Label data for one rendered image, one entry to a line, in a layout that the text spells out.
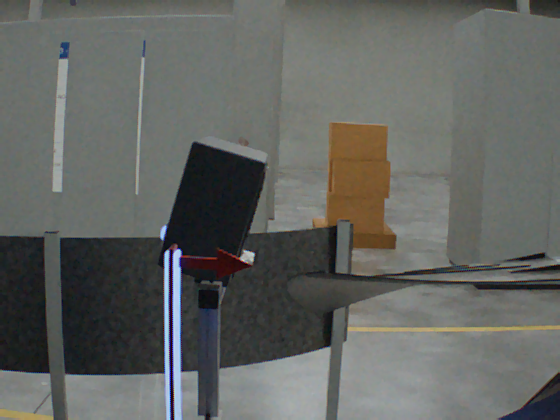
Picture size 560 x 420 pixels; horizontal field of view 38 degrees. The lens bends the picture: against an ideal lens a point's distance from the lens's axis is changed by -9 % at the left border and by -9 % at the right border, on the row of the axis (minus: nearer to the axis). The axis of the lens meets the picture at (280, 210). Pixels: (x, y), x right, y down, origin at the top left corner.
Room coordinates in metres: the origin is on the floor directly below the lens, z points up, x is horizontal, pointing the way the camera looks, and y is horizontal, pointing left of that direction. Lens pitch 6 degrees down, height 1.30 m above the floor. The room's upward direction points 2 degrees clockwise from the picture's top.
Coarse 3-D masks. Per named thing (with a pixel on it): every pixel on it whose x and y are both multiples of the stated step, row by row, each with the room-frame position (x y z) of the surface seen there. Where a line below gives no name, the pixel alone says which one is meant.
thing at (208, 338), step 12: (204, 288) 1.19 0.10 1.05; (216, 288) 1.19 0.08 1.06; (204, 312) 1.19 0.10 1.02; (216, 312) 1.19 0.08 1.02; (204, 324) 1.19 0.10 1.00; (216, 324) 1.19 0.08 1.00; (204, 336) 1.19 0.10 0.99; (216, 336) 1.19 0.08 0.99; (204, 348) 1.19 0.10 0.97; (216, 348) 1.19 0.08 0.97; (204, 360) 1.19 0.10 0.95; (216, 360) 1.19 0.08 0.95; (204, 372) 1.19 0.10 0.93; (216, 372) 1.19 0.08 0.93; (204, 384) 1.19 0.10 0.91; (216, 384) 1.19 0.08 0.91; (204, 396) 1.19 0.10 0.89; (216, 396) 1.19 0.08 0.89; (204, 408) 1.19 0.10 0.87; (216, 408) 1.19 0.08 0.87
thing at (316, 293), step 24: (480, 264) 0.69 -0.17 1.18; (504, 264) 0.68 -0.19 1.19; (528, 264) 0.67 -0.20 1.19; (552, 264) 0.65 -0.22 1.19; (288, 288) 0.68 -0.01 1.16; (312, 288) 0.68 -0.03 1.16; (336, 288) 0.69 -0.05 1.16; (360, 288) 0.71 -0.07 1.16; (384, 288) 0.74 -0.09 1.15; (312, 312) 0.79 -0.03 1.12
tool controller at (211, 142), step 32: (192, 160) 1.25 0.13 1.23; (224, 160) 1.25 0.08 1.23; (256, 160) 1.25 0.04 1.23; (192, 192) 1.25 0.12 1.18; (224, 192) 1.25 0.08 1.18; (256, 192) 1.25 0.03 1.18; (192, 224) 1.25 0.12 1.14; (224, 224) 1.25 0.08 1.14; (160, 256) 1.25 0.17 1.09; (192, 256) 1.25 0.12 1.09
